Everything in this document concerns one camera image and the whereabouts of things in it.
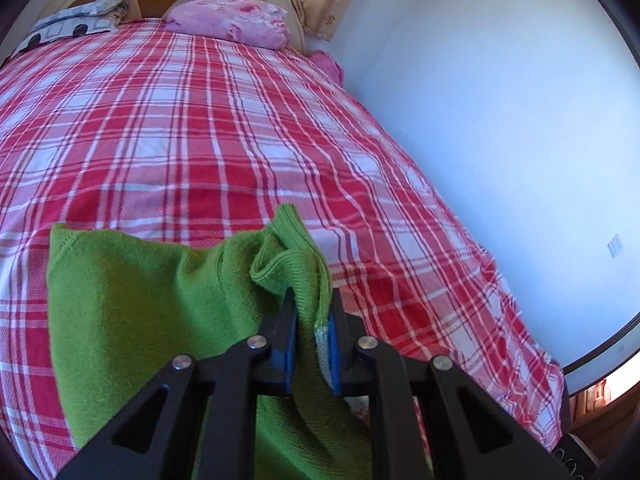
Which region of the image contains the pink cloth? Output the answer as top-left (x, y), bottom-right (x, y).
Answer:
top-left (310, 50), bottom-right (347, 84)

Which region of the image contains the black device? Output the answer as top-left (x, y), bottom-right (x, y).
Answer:
top-left (550, 432), bottom-right (602, 480)

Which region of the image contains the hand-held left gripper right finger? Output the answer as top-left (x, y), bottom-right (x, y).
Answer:
top-left (327, 289), bottom-right (574, 480)

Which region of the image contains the green striped sweater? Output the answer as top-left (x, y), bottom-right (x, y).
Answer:
top-left (47, 203), bottom-right (382, 480)

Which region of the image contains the pink floral pillow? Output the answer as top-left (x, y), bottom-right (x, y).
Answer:
top-left (165, 0), bottom-right (292, 51)

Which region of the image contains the grey patterned pillow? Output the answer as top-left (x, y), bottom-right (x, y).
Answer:
top-left (10, 0), bottom-right (132, 57)

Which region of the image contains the red plaid blanket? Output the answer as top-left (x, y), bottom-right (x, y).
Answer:
top-left (0, 16), bottom-right (569, 480)

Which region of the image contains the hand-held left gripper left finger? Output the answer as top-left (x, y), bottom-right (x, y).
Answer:
top-left (57, 291), bottom-right (298, 480)

